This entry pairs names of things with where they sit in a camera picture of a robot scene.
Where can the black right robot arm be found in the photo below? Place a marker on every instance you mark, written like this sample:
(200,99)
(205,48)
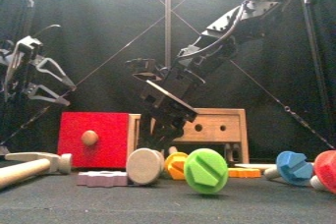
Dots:
(244,15)

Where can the red drawer with wooden knob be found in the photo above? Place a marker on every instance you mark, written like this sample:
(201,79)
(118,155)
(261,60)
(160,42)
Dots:
(98,139)

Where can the purple toy nut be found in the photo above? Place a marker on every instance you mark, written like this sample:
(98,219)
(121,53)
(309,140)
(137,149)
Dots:
(102,179)

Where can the orange toy nut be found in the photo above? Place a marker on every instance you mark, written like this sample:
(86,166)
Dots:
(244,172)

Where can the wooden toy workbench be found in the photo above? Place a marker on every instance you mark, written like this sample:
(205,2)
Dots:
(213,128)

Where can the yellow toy bolt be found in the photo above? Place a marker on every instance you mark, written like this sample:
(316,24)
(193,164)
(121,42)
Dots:
(176,166)

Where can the beige round toy bolt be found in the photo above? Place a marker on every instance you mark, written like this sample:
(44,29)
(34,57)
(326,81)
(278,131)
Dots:
(144,166)

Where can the green slotted toy bolt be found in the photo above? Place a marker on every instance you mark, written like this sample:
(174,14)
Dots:
(205,171)

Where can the wooden toy hammer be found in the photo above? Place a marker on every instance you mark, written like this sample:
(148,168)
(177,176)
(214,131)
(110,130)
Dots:
(30,167)

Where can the blue slotted toy bolt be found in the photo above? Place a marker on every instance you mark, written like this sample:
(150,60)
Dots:
(294,169)

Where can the red toy bolt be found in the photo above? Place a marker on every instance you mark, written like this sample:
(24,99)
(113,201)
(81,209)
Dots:
(326,170)

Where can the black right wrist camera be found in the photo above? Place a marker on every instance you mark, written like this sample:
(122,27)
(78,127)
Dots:
(144,68)

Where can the vertical metal frame pole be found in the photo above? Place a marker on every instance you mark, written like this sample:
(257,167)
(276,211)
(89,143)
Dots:
(168,18)

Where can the black slanted frame strut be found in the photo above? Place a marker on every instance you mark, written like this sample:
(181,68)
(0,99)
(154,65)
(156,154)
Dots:
(316,54)

